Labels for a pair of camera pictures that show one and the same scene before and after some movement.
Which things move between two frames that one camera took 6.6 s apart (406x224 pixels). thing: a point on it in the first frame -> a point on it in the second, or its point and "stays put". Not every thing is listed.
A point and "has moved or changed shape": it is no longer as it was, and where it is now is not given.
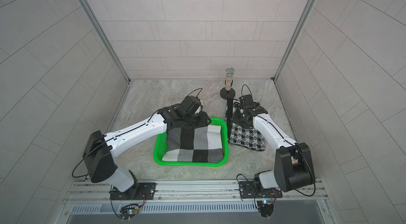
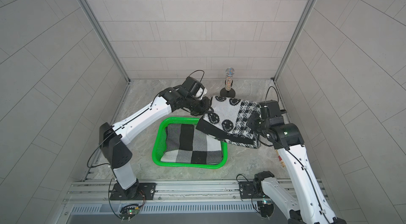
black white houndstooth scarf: [251, 138] has moved or changed shape
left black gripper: [203, 121] -> [203, 108]
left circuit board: [128, 211] stays put
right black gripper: [235, 118] -> [252, 119]
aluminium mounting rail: [295, 192] stays put
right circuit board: [266, 207] stays put
